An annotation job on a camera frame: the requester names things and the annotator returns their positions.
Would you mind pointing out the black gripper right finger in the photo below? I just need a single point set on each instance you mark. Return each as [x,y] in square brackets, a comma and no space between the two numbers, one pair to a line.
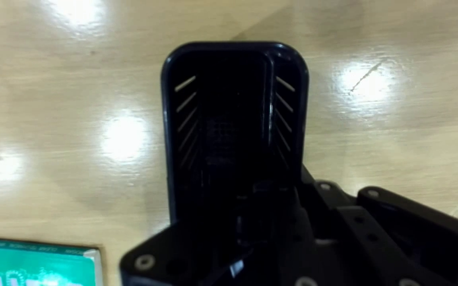
[388,238]

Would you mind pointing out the green and white book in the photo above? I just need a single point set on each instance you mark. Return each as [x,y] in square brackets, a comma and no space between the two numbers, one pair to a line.
[27,262]

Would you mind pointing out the black plastic organizer box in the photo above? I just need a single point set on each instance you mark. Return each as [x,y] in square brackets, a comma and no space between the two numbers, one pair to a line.
[234,105]

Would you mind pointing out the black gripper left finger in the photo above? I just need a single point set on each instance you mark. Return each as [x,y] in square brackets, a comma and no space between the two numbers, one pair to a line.
[207,259]

